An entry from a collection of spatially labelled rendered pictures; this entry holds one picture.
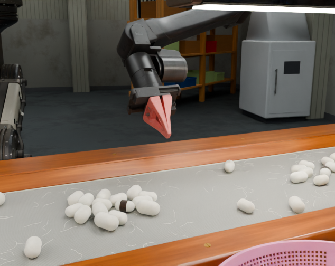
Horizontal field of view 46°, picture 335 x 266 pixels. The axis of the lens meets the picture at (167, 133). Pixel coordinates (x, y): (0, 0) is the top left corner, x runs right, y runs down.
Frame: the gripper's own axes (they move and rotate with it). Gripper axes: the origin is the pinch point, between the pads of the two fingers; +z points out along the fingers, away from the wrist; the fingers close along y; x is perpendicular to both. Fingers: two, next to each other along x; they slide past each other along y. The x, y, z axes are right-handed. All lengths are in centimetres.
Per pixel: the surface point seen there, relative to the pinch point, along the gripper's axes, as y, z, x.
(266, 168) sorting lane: 19.7, 9.3, 3.9
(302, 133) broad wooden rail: 40.4, -1.8, 10.5
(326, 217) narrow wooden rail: 9.8, 27.4, -14.7
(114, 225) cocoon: -16.3, 18.7, -6.6
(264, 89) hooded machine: 256, -205, 233
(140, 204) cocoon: -11.1, 15.4, -4.5
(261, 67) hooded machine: 258, -228, 220
